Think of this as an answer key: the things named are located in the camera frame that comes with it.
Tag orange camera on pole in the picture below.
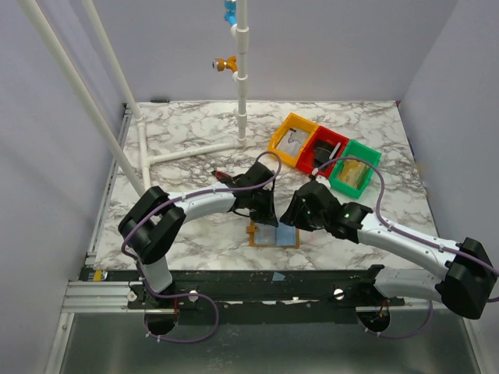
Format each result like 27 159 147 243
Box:
212 56 238 72

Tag yellow plastic bin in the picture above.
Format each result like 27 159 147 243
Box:
267 113 319 167

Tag green plastic bin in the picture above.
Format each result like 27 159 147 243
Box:
329 139 381 199

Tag purple cable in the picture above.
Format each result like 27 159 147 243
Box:
121 150 282 344
311 157 499 340

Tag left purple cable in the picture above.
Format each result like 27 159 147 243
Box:
121 150 282 344

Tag black mounting rail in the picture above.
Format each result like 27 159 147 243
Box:
63 266 405 326

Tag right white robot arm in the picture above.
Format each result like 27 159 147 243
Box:
280 181 497 319

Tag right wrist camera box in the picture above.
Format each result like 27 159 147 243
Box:
309 170 331 189

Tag cards in yellow bin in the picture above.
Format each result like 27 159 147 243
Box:
276 128 309 157

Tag red black utility knife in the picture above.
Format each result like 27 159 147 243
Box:
211 170 233 183

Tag white PVC pipe frame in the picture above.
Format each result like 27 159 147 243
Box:
18 1 250 195

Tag red plastic bin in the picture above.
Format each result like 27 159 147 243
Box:
295 126 349 174

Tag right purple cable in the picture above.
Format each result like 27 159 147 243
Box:
311 157 499 340

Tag black items in red bin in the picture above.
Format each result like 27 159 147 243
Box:
313 139 341 168

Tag gold cards in green bin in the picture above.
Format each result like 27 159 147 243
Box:
338 160 370 189

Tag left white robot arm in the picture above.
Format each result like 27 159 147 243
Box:
118 161 278 294

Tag mustard yellow card holder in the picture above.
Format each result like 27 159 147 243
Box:
246 222 300 249

